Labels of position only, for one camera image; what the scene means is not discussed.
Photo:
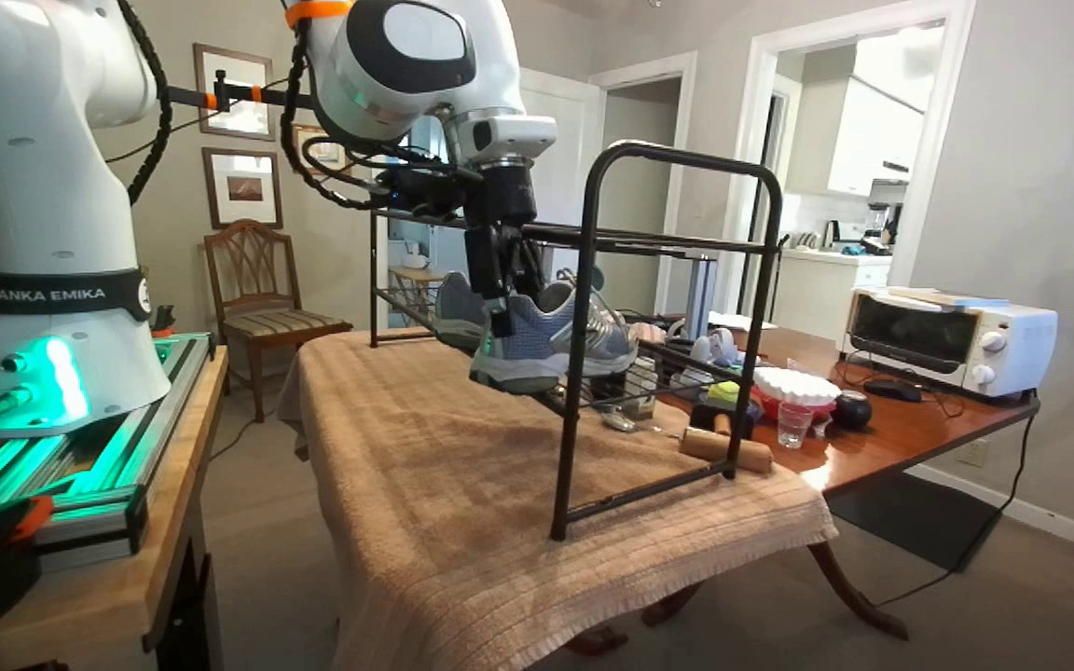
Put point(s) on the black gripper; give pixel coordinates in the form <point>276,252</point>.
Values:
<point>506,237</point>

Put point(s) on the grey blue running sneaker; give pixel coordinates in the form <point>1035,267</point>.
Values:
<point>539,348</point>
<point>457,312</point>

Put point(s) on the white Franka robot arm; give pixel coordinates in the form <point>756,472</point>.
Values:
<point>37,187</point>

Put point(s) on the black metal shoe rack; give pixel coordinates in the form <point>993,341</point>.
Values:
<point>579,375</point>

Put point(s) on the glass jar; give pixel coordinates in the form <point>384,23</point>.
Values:
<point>638,391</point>

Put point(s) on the tan woven tablecloth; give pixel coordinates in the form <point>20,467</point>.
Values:
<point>436,497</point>

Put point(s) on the white panel door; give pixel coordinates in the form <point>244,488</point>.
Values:
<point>562,116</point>

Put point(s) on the yellow ball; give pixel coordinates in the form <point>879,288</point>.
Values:
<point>721,396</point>

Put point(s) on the wooden chair striped cushion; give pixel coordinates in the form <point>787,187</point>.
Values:
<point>260,320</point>

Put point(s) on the wooden roller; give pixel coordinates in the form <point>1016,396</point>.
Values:
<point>726,449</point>

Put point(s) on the dark framed picture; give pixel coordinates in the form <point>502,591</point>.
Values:
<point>244,187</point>

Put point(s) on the white bowl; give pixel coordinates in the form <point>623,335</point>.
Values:
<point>795,387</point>

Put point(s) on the clear glass cup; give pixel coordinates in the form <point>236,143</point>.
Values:
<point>795,427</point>

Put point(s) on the white kitchen counter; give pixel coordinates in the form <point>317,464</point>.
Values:
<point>830,292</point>

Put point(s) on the large light framed picture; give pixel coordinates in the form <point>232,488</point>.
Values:
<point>232,116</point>

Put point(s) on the white toaster oven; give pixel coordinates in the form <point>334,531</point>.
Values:
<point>933,335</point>

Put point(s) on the dark wooden dining table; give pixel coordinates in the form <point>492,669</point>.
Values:
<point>921,430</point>

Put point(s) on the wooden workbench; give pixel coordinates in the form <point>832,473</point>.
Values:
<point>101,599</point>

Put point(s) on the black camera stand orange clips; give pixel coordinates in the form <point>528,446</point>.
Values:
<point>240,95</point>

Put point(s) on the white wall cabinet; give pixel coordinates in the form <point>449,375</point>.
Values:
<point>875,133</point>

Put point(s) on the aluminium base frame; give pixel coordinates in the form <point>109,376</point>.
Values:
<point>92,487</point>

